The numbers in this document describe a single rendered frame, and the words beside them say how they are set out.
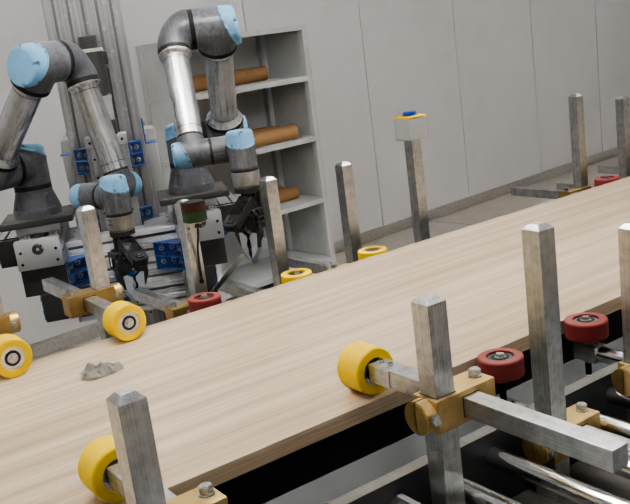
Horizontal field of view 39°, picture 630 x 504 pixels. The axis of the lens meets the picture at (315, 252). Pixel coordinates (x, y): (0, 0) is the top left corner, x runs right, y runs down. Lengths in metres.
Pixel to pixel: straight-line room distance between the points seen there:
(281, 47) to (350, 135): 0.97
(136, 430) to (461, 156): 6.22
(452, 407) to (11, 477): 0.66
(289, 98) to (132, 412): 4.65
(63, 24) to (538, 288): 2.07
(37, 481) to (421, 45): 5.69
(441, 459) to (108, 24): 2.12
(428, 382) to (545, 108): 6.83
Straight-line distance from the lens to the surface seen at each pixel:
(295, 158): 5.62
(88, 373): 1.76
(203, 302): 2.13
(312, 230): 5.64
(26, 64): 2.58
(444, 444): 1.30
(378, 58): 6.43
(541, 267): 1.37
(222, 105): 2.82
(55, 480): 1.40
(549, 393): 1.44
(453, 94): 7.03
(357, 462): 1.50
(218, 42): 2.65
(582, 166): 3.19
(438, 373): 1.25
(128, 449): 1.02
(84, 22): 3.08
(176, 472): 1.33
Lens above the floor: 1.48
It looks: 14 degrees down
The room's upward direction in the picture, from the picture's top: 8 degrees counter-clockwise
